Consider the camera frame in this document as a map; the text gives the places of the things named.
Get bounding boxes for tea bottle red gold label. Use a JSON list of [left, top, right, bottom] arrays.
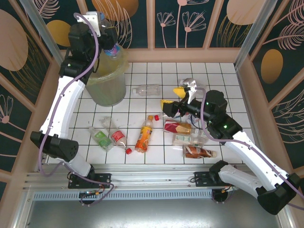
[[163, 119, 199, 135]]

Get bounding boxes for clear unlabelled plastic bottle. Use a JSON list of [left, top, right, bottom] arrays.
[[132, 84, 161, 97]]

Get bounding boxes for white green label bottle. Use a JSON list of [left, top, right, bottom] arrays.
[[171, 133, 207, 147]]

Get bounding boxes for orange juice bottle yellow label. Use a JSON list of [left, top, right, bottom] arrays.
[[134, 114, 155, 152]]

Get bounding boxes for brown coffee bottle beige cap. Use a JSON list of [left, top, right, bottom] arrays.
[[182, 144, 218, 159]]

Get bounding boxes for clear bottle red label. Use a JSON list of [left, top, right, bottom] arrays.
[[101, 115, 133, 155]]

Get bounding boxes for clear bottle bright green label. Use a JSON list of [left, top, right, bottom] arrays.
[[89, 127, 114, 152]]

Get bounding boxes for grey metal mesh bin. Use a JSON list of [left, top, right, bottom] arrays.
[[84, 46, 130, 107]]

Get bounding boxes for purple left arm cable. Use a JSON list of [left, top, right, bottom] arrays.
[[39, 13, 116, 207]]

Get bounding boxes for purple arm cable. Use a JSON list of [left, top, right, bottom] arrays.
[[197, 87, 304, 212], [39, 13, 116, 207]]

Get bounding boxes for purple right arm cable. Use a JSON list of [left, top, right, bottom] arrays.
[[197, 87, 304, 212]]

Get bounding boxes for aluminium corner post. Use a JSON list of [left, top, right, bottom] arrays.
[[234, 0, 278, 71], [19, 0, 71, 73]]

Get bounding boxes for wide aluminium frame rail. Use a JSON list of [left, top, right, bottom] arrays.
[[22, 163, 285, 193]]

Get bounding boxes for slotted grey cable duct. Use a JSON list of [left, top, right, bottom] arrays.
[[33, 191, 216, 201]]

